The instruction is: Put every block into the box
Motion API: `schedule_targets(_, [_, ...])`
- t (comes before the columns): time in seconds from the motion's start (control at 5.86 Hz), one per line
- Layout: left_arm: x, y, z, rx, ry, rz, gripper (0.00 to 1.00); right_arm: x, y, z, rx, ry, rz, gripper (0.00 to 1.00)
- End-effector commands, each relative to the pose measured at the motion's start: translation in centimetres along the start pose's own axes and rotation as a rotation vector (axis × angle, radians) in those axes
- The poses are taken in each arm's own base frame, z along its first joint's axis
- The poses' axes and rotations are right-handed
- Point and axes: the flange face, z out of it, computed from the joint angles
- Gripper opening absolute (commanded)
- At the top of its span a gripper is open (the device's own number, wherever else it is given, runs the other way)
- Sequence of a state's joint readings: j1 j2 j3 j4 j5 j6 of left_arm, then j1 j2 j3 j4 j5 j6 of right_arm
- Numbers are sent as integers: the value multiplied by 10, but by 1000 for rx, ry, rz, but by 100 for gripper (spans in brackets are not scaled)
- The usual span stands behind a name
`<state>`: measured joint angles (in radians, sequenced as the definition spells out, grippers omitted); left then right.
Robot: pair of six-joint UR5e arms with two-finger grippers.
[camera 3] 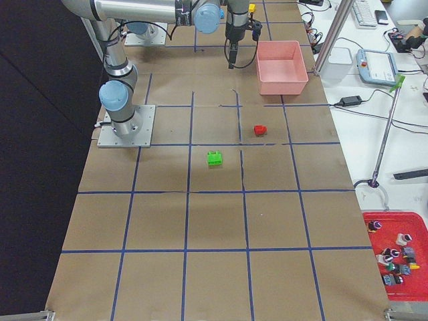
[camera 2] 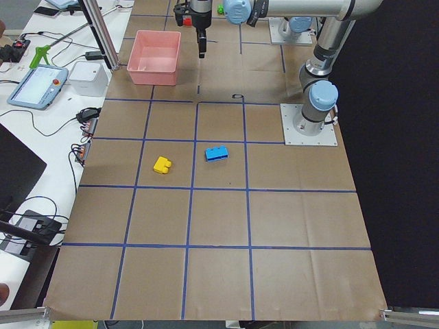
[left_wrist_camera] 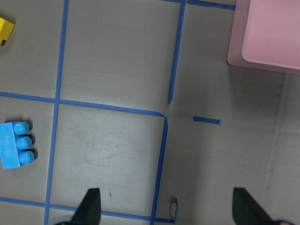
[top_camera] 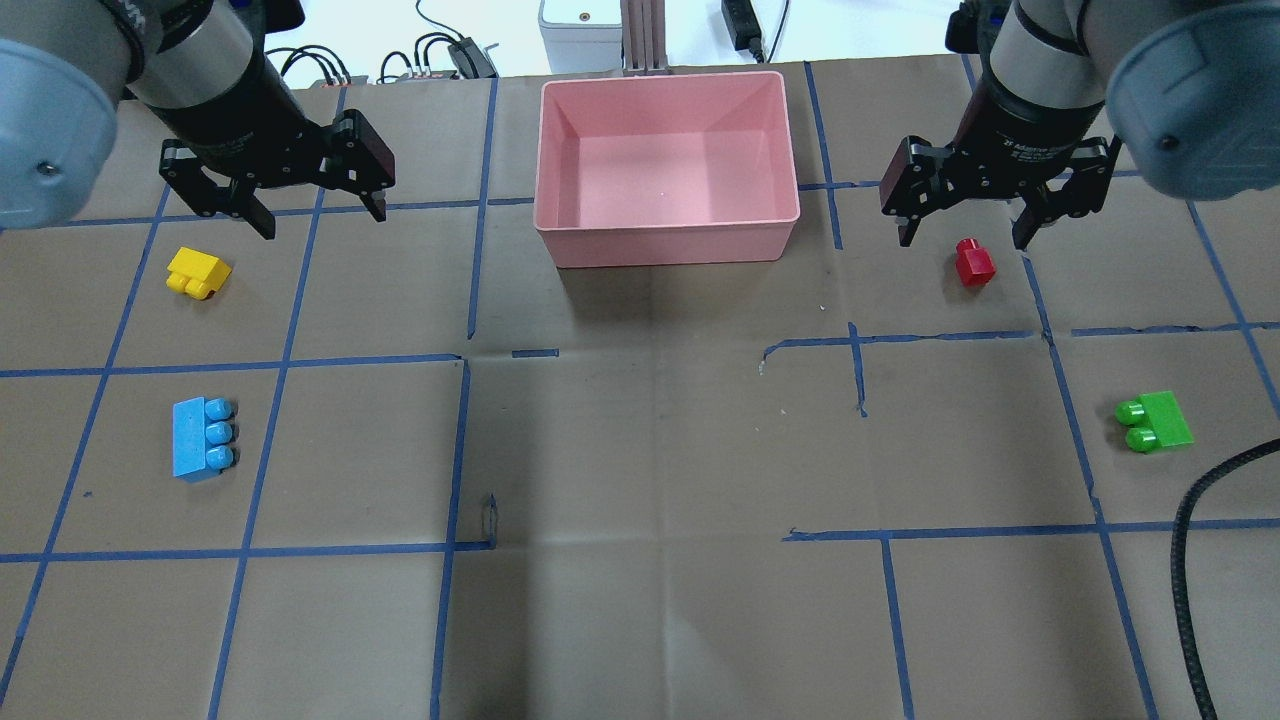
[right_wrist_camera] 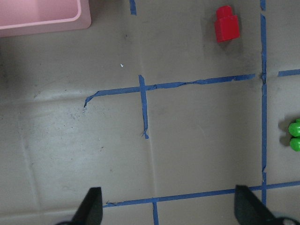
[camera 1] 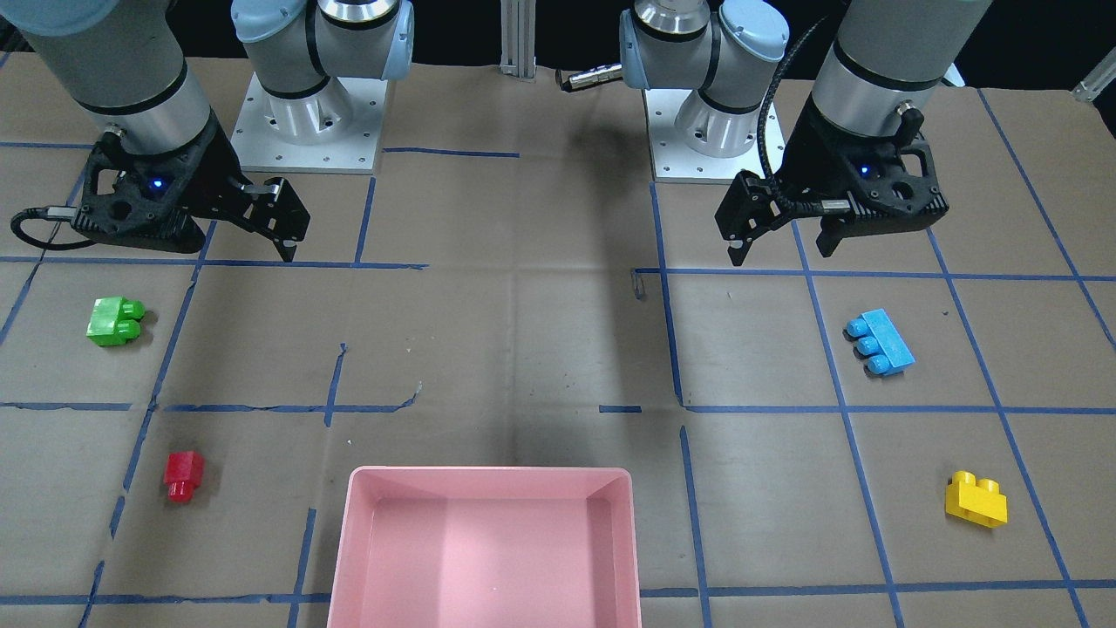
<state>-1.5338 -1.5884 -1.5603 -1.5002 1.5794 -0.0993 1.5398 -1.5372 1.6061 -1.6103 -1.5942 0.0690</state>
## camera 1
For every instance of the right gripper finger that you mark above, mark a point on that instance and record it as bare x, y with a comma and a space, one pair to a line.
230, 243
274, 210

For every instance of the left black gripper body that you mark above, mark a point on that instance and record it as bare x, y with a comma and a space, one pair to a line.
812, 156

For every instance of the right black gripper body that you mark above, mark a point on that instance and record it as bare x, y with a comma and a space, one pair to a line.
212, 171

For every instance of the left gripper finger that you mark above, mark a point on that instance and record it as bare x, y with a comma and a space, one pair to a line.
832, 232
749, 210

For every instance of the blue toy block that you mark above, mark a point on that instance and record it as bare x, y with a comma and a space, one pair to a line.
878, 341

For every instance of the green toy block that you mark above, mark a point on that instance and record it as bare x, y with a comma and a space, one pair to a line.
115, 321

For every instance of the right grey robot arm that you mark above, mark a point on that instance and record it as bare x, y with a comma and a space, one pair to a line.
203, 110

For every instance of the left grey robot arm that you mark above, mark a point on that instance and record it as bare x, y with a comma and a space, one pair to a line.
883, 54

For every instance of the pink plastic box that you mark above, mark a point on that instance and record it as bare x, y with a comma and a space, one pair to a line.
487, 547

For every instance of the silver cylindrical connector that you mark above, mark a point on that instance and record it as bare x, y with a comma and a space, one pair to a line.
571, 82

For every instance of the red toy block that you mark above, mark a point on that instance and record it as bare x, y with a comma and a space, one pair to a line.
183, 475

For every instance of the yellow toy block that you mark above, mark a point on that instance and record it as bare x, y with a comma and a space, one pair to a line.
976, 500

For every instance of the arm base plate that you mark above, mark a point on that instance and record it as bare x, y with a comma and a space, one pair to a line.
335, 131
691, 142

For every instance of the aluminium frame post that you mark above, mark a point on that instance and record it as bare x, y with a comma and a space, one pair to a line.
517, 57

